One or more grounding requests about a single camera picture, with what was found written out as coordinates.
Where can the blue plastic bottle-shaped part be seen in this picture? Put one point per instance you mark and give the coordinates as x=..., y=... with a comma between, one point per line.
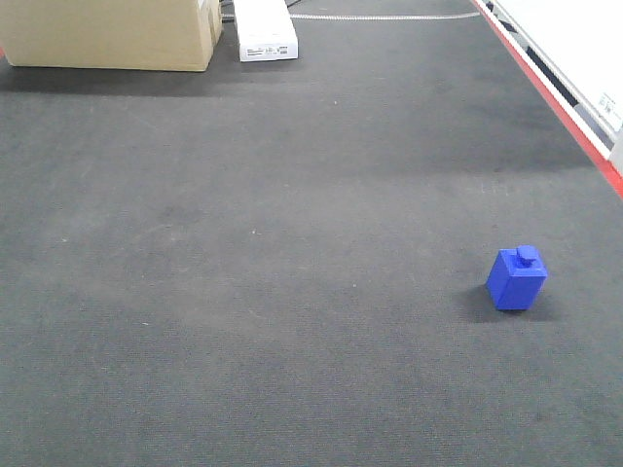
x=516, y=278

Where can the grey conveyor belt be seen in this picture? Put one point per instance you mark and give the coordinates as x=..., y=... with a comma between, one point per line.
x=285, y=263

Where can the long white carton box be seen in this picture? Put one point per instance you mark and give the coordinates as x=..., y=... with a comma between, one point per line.
x=265, y=31

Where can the brown cardboard box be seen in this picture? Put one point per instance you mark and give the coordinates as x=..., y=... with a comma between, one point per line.
x=135, y=35

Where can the white board panel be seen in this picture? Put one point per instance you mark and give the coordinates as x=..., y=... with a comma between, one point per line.
x=581, y=41

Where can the red conveyor side frame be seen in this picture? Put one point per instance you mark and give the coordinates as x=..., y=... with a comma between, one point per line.
x=583, y=135

